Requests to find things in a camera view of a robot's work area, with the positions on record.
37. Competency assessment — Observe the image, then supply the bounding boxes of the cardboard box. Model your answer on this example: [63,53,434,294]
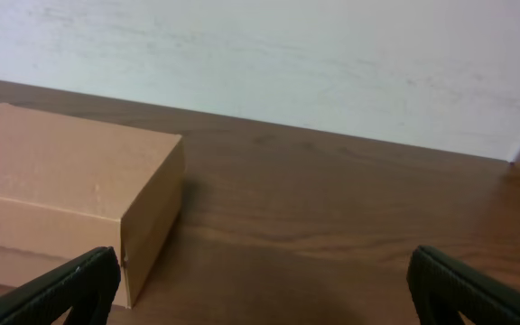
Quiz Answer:
[0,103,186,308]

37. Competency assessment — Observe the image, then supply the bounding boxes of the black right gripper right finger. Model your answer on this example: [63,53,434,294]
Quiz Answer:
[406,246,520,325]

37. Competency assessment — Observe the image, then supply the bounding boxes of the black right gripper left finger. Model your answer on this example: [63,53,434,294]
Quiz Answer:
[0,246,121,325]

